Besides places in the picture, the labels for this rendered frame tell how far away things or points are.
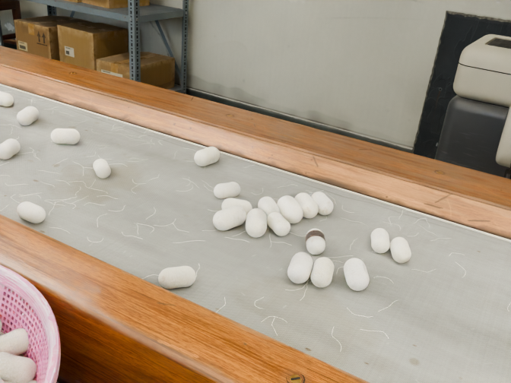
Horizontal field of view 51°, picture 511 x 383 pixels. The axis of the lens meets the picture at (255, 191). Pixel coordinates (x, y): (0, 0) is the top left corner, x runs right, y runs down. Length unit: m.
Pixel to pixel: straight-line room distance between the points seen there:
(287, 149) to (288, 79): 2.16
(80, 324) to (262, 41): 2.56
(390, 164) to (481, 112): 0.69
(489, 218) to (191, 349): 0.38
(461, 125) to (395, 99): 1.29
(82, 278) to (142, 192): 0.20
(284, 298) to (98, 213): 0.22
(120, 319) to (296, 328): 0.13
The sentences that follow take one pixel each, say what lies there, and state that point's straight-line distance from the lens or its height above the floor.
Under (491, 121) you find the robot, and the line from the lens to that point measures 1.36.
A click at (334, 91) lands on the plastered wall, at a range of 2.75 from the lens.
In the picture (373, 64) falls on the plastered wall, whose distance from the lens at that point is 2.65.
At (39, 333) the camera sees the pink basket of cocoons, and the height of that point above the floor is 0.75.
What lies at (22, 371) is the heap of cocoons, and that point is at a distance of 0.41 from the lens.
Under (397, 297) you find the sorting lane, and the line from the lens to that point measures 0.49.
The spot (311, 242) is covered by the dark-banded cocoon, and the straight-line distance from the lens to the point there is 0.51.
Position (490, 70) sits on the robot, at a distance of 1.34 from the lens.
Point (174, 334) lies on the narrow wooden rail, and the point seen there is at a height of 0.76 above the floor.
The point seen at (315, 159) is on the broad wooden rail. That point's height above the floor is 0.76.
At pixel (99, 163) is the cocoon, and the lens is 0.64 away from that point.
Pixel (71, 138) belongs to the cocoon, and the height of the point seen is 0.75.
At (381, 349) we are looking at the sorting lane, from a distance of 0.43.
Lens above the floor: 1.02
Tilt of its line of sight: 27 degrees down
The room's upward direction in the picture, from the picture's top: 5 degrees clockwise
